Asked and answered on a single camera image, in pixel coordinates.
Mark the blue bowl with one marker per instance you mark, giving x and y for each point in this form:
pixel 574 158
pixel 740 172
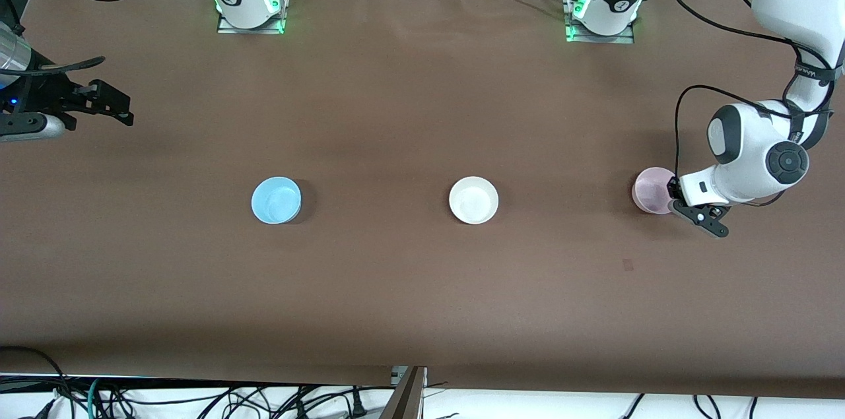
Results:
pixel 276 200

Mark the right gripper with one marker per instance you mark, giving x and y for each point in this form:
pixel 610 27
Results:
pixel 41 93

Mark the small brown tape patch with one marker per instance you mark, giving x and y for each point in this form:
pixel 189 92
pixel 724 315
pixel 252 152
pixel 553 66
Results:
pixel 628 265

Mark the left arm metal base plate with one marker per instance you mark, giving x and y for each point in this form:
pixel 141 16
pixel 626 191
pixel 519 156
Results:
pixel 601 40

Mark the pink bowl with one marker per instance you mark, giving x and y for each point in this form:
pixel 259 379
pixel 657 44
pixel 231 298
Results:
pixel 650 191

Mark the aluminium frame beam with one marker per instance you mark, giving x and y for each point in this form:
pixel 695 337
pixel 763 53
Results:
pixel 406 399

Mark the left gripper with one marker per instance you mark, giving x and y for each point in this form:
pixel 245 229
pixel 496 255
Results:
pixel 674 190

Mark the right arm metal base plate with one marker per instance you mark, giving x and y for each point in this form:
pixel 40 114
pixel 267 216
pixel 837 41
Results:
pixel 251 30

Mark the brown table cover sheet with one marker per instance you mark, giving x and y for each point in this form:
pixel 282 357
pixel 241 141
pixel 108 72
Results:
pixel 396 287

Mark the white bowl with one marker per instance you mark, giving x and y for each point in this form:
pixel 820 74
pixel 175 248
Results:
pixel 473 200

